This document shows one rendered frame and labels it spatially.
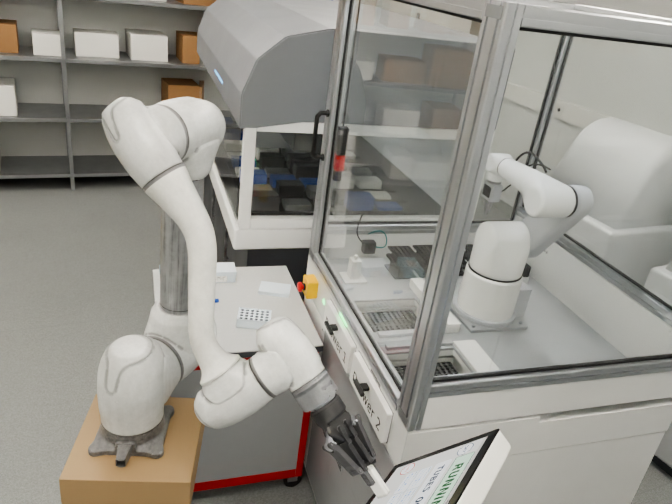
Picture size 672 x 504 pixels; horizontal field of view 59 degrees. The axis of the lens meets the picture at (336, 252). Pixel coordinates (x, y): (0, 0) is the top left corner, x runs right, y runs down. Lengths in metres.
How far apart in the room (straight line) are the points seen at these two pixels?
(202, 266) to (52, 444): 1.82
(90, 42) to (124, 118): 4.11
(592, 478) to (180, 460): 1.31
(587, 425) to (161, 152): 1.44
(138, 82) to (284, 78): 3.48
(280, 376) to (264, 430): 1.14
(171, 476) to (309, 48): 1.67
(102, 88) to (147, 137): 4.58
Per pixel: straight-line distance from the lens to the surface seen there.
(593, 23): 1.35
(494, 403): 1.71
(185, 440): 1.66
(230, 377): 1.29
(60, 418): 3.08
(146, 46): 5.39
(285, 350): 1.27
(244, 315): 2.25
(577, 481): 2.18
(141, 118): 1.28
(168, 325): 1.60
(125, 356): 1.50
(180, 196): 1.26
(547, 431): 1.91
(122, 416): 1.56
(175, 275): 1.55
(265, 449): 2.48
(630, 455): 2.24
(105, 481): 1.60
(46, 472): 2.85
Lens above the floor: 2.02
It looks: 26 degrees down
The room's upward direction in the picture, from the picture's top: 8 degrees clockwise
